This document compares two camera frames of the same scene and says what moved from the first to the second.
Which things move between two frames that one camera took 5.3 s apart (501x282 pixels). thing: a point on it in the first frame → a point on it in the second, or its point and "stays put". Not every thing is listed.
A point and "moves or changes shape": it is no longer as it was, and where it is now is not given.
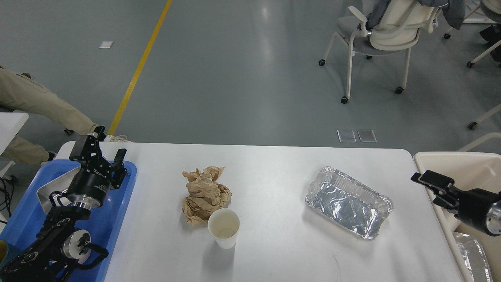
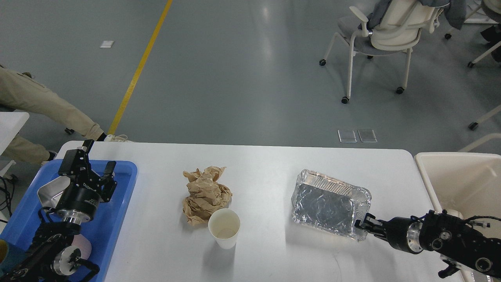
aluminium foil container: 348,202 moves or changes shape
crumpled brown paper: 206,196 stays put
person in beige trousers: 20,92 stays put
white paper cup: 224,224 stays put
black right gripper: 473,205 → 402,233
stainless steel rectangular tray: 56,188 stays put
